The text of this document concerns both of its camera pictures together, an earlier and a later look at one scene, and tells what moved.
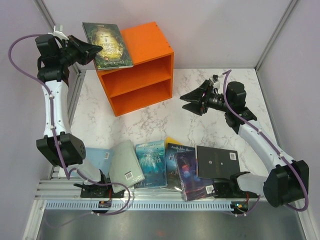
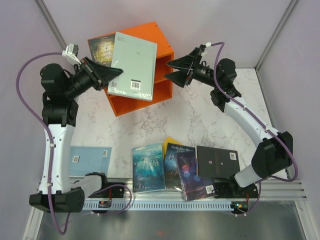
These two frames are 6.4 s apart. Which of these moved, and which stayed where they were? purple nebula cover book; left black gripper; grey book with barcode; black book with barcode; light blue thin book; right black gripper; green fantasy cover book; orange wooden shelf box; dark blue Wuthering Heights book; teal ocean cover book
Moved: left black gripper; green fantasy cover book; grey book with barcode; right black gripper; teal ocean cover book
Stayed: purple nebula cover book; orange wooden shelf box; dark blue Wuthering Heights book; black book with barcode; light blue thin book
